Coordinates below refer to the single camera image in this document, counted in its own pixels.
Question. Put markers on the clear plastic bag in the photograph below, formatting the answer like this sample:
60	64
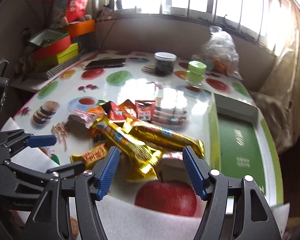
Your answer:
219	53

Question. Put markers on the black smartphone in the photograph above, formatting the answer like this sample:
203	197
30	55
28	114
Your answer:
109	63

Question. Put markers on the small pink candy packet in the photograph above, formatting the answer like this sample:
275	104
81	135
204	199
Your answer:
82	117

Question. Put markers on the green white gift box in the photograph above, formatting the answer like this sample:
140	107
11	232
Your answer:
247	147

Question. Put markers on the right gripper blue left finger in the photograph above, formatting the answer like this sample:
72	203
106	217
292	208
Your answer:
91	187

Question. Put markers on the red woven box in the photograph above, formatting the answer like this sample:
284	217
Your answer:
48	43

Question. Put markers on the yellow green box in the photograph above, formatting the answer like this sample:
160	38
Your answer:
47	64

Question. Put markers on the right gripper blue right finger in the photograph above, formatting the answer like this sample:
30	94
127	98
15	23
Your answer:
211	186

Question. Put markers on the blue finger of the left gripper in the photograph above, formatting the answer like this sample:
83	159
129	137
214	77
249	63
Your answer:
67	171
14	141

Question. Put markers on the long gold snack bar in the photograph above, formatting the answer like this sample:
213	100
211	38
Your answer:
161	136
143	156

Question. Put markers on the green glass jar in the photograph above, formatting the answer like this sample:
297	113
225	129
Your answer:
195	73

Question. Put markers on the pink white snack packet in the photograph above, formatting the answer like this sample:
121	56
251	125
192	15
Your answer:
171	168

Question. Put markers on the orange box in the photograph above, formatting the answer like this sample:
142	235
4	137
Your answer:
80	28

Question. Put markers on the gold peanut candy packet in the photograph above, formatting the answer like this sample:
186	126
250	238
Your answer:
90	158

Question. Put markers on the red black snack packet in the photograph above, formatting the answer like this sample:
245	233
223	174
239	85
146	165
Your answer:
113	112

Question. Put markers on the dark jar white lid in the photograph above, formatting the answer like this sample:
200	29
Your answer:
164	63

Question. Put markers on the beige patterned curtain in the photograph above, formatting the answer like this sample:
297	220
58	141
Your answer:
279	97

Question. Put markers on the white foam sheet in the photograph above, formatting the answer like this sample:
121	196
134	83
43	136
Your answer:
127	221

